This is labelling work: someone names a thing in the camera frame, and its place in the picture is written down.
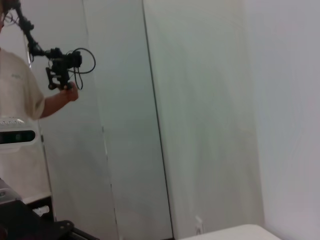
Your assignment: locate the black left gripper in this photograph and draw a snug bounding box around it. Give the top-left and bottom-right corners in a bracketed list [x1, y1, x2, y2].
[0, 199, 101, 240]

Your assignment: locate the person's bare forearm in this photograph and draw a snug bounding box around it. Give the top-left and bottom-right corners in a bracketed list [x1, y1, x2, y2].
[38, 90, 66, 120]

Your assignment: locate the person's hand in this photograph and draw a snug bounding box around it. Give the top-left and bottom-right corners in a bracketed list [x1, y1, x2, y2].
[59, 86, 80, 102]

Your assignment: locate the person in beige shirt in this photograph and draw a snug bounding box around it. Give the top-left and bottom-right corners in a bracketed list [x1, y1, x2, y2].
[0, 0, 47, 121]

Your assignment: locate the white robot head camera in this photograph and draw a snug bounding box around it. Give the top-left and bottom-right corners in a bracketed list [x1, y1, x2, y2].
[0, 115, 38, 154]

